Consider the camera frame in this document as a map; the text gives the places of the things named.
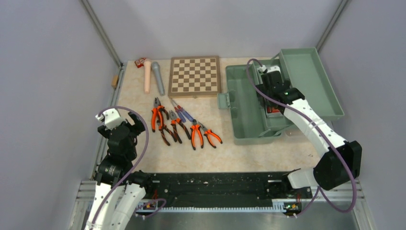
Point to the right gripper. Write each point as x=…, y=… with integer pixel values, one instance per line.
x=262, y=98

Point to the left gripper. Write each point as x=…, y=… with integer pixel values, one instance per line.
x=138, y=126

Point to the red label screw box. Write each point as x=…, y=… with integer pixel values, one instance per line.
x=272, y=112

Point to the green plastic toolbox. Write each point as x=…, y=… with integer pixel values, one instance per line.
x=248, y=120

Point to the blue handle screwdriver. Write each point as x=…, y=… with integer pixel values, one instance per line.
x=186, y=114

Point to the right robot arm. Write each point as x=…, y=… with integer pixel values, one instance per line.
x=340, y=160

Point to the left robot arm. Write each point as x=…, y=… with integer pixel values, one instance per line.
x=118, y=190

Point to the green toolbox tray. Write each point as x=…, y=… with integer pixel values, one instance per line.
x=303, y=67

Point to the large orange combination pliers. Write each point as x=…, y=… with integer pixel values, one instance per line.
x=158, y=114

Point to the left wooden block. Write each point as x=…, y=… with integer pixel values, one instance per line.
x=114, y=82

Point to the black orange striped pliers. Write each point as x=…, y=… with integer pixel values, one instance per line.
x=174, y=123

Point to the red blue screwdriver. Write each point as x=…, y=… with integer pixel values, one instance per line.
x=177, y=110

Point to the red small packet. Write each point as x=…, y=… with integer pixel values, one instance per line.
x=140, y=62

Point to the pink microphone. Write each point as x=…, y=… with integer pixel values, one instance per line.
x=147, y=75

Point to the grey microphone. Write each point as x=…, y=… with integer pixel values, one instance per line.
x=156, y=69

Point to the orange cutting pliers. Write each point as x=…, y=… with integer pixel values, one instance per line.
x=196, y=131

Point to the wooden chessboard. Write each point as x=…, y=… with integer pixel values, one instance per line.
x=193, y=77

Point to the orange needle nose pliers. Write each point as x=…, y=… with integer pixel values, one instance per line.
x=208, y=133

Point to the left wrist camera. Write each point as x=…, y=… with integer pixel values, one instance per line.
x=110, y=118

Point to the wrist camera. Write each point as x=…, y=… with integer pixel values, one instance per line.
x=110, y=118
x=268, y=69

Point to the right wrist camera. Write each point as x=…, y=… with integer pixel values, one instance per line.
x=268, y=69

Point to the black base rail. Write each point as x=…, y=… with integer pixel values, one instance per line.
x=237, y=190

